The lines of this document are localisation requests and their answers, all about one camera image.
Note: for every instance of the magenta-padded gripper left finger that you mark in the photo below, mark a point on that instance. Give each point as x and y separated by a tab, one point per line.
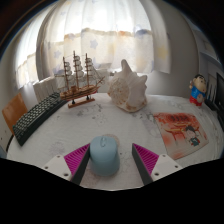
76	159

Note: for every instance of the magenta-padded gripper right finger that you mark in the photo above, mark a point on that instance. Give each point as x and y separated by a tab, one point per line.
146	160

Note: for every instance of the light blue computer mouse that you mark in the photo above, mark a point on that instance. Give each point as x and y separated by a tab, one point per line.
104	156

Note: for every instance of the white printed tablecloth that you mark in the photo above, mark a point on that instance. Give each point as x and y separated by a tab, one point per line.
100	121

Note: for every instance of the black keyboard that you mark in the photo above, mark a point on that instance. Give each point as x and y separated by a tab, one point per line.
36	116

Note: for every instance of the wooden model sailing ship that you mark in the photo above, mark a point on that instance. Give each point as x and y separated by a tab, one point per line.
80	91

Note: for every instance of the large white conch shell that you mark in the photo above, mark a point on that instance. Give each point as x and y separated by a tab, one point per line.
128	90

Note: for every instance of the white radiator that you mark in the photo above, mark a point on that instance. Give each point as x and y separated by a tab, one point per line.
45	88

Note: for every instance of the brown wooden chair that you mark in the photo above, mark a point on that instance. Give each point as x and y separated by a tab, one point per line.
14	111

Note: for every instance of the cartoon boy figurine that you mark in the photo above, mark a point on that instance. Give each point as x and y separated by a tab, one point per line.
198	90

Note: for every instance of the black router with antennas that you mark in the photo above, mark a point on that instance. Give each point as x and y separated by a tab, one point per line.
211	100

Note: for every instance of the black monitor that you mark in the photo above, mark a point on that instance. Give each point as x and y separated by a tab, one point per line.
220	96

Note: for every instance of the white star print curtain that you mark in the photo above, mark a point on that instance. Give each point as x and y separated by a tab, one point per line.
100	36

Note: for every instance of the white wall shelf unit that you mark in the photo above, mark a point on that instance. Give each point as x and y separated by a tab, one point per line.
211	56

